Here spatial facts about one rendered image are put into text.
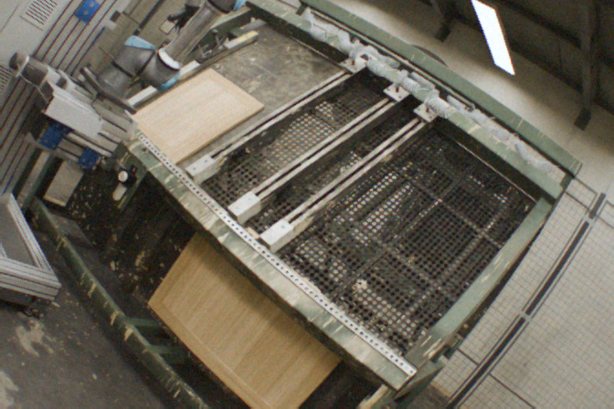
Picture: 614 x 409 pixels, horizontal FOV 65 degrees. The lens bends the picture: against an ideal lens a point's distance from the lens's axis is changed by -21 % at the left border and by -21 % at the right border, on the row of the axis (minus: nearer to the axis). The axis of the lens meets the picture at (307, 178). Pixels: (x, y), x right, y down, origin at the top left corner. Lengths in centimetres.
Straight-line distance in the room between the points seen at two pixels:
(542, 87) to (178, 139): 575
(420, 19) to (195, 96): 595
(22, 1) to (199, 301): 159
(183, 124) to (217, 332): 100
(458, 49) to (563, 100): 177
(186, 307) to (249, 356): 39
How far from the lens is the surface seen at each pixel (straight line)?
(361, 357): 210
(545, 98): 766
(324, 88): 294
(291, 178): 252
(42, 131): 214
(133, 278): 286
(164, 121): 289
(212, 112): 290
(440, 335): 219
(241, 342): 255
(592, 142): 741
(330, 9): 385
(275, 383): 249
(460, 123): 287
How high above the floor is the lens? 128
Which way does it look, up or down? 2 degrees down
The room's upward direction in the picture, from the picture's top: 37 degrees clockwise
